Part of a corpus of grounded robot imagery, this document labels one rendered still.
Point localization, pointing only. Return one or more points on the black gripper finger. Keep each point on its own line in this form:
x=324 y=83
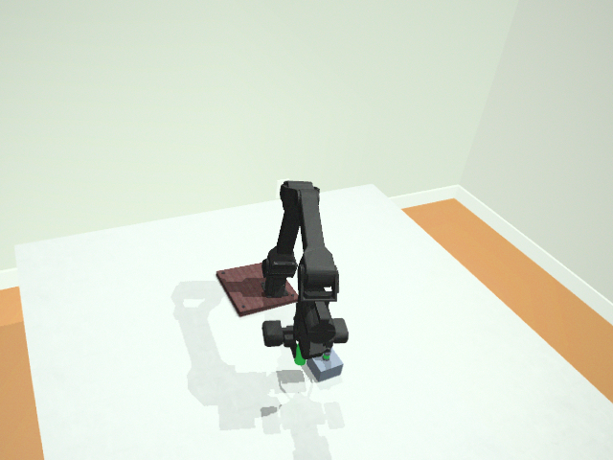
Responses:
x=292 y=346

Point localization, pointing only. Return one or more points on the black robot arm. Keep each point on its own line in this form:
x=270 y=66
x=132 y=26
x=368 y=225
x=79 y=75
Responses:
x=316 y=270

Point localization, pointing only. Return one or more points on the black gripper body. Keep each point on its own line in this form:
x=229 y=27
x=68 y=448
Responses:
x=274 y=335

